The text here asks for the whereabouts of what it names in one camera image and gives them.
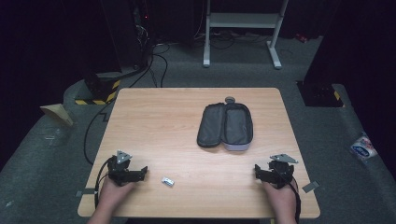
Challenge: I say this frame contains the tan cardboard piece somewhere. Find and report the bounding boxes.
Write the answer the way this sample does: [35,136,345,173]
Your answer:
[39,103,76,127]

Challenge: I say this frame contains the black floor cable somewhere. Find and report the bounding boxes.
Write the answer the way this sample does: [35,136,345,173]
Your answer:
[82,43,170,166]

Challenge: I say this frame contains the person's right hand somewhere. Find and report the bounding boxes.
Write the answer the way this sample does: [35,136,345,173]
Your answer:
[262,180,298,218]

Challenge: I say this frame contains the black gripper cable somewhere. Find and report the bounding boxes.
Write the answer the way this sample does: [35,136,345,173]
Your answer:
[93,156,115,209]
[290,178,303,224]

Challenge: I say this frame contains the grey tape strip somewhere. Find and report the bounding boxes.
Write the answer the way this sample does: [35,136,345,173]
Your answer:
[301,180,320,193]
[75,188,98,198]

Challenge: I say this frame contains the white blue packet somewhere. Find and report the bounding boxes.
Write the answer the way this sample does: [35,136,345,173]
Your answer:
[349,133,378,161]

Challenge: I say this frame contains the small white eraser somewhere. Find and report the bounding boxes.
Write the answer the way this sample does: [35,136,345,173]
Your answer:
[161,176,176,188]

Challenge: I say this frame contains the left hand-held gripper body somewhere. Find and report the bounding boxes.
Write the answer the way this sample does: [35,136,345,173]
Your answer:
[106,149,140,188]

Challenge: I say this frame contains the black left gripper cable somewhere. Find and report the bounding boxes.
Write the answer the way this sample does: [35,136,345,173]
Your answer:
[93,156,115,209]

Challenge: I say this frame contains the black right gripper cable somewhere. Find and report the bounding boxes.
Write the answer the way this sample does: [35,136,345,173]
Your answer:
[290,178,303,224]

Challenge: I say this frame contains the white metal stand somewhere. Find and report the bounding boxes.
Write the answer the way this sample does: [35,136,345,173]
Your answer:
[203,0,290,70]

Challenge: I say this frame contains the person's left hand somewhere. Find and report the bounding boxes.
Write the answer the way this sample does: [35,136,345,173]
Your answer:
[98,177,137,216]

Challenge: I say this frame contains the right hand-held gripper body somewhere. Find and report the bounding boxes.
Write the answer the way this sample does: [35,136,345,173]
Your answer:
[263,153,299,189]

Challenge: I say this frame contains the black box with striped edge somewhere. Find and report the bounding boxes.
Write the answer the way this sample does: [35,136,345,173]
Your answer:
[296,80,346,108]

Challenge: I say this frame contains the dark equipment tower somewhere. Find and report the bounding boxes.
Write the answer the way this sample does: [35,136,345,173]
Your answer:
[101,0,155,71]

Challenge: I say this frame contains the open grey pencil case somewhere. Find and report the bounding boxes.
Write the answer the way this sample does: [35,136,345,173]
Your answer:
[196,102,254,152]

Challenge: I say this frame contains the yellow black striped base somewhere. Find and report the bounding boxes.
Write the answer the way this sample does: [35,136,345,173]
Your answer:
[74,72,121,106]

